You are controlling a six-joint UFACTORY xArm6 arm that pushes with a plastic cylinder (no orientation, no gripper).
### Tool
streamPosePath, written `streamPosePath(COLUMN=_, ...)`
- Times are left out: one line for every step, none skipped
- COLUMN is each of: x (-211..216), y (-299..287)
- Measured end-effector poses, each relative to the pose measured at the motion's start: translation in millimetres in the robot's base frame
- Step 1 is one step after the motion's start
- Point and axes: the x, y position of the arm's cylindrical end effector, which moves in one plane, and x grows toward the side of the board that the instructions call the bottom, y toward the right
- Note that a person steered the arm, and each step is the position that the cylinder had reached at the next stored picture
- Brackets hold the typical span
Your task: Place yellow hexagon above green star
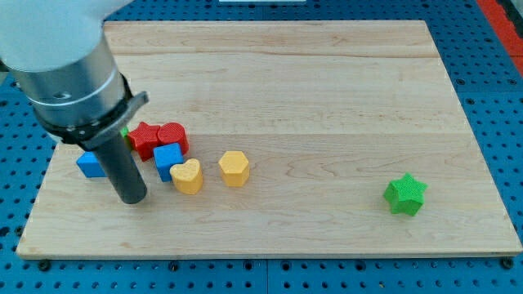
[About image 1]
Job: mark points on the blue cube block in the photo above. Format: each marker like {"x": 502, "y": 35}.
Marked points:
{"x": 165, "y": 157}

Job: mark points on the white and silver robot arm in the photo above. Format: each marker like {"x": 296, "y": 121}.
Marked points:
{"x": 58, "y": 53}

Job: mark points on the light wooden board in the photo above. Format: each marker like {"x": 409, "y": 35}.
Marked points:
{"x": 327, "y": 114}

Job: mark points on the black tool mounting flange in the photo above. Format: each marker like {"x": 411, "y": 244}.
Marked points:
{"x": 93, "y": 134}

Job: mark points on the blue block behind rod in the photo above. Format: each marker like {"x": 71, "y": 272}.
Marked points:
{"x": 89, "y": 166}

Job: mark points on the yellow hexagon block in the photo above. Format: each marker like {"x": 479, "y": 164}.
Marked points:
{"x": 234, "y": 167}

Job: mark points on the red cylinder block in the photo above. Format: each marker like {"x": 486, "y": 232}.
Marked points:
{"x": 174, "y": 132}

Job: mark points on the green block behind rod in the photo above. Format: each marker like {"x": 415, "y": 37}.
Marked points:
{"x": 124, "y": 134}

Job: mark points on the green star block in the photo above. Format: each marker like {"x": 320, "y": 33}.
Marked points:
{"x": 405, "y": 195}

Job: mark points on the red star block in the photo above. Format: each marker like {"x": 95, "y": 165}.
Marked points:
{"x": 144, "y": 139}

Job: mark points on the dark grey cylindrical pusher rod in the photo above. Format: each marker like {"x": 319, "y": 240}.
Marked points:
{"x": 120, "y": 168}

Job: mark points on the yellow heart block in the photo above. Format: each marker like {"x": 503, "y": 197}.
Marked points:
{"x": 187, "y": 177}

